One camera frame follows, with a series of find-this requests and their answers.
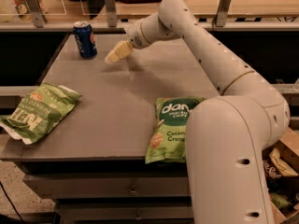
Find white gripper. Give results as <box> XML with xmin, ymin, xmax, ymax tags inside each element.
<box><xmin>105</xmin><ymin>21</ymin><xmax>150</xmax><ymax>64</ymax></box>

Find blue pepsi can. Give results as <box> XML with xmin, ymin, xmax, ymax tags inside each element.
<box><xmin>73</xmin><ymin>21</ymin><xmax>97</xmax><ymax>59</ymax></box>

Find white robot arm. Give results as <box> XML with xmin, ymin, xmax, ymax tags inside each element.
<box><xmin>105</xmin><ymin>0</ymin><xmax>290</xmax><ymax>224</ymax></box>

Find green dang rice chips bag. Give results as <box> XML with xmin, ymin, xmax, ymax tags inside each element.
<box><xmin>145</xmin><ymin>96</ymin><xmax>204</xmax><ymax>164</ymax></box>

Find green kettle chips bag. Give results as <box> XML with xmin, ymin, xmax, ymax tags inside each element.
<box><xmin>0</xmin><ymin>83</ymin><xmax>81</xmax><ymax>145</ymax></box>

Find orange package behind glass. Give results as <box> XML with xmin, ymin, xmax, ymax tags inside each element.
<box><xmin>4</xmin><ymin>0</ymin><xmax>48</xmax><ymax>17</ymax></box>

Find grey drawer cabinet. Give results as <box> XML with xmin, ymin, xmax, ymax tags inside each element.
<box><xmin>1</xmin><ymin>155</ymin><xmax>193</xmax><ymax>224</ymax></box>

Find cardboard box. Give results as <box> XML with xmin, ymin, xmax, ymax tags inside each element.
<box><xmin>263</xmin><ymin>128</ymin><xmax>299</xmax><ymax>224</ymax></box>

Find yellow snack bag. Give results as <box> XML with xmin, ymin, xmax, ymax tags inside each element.
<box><xmin>269</xmin><ymin>147</ymin><xmax>298</xmax><ymax>177</ymax></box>

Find dark sea salt snack bag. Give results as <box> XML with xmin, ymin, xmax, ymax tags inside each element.
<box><xmin>263</xmin><ymin>159</ymin><xmax>282</xmax><ymax>189</ymax></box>

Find green snack bag in box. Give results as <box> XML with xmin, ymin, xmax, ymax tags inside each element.
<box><xmin>270</xmin><ymin>192</ymin><xmax>292</xmax><ymax>209</ymax></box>

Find middle metal bracket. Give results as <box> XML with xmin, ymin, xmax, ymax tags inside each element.
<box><xmin>105</xmin><ymin>0</ymin><xmax>118</xmax><ymax>27</ymax></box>

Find metal bracket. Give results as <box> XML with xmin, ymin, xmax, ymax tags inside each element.
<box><xmin>26</xmin><ymin>0</ymin><xmax>46</xmax><ymax>28</ymax></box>
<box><xmin>214</xmin><ymin>0</ymin><xmax>232</xmax><ymax>27</ymax></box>
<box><xmin>105</xmin><ymin>0</ymin><xmax>118</xmax><ymax>27</ymax></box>

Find right metal bracket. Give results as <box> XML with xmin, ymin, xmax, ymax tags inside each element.
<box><xmin>214</xmin><ymin>0</ymin><xmax>232</xmax><ymax>27</ymax></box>

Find left metal bracket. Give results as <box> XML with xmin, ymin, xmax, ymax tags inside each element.
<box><xmin>26</xmin><ymin>0</ymin><xmax>46</xmax><ymax>28</ymax></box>

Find black floor cable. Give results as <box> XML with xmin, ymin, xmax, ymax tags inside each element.
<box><xmin>0</xmin><ymin>180</ymin><xmax>26</xmax><ymax>224</ymax></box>

